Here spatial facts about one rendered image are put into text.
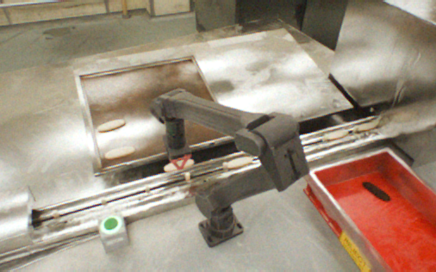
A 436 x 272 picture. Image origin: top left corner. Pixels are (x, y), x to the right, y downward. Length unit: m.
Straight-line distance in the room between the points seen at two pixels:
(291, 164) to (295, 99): 0.83
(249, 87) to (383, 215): 0.70
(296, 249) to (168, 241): 0.38
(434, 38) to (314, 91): 0.49
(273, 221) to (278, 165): 0.50
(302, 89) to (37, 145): 1.10
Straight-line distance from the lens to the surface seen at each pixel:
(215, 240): 1.05
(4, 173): 1.44
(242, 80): 1.51
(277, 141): 0.63
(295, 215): 1.15
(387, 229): 1.21
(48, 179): 1.34
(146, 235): 1.10
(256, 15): 2.95
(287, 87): 1.52
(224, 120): 0.73
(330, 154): 1.31
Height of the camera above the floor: 1.73
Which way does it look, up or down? 41 degrees down
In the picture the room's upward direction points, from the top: straight up
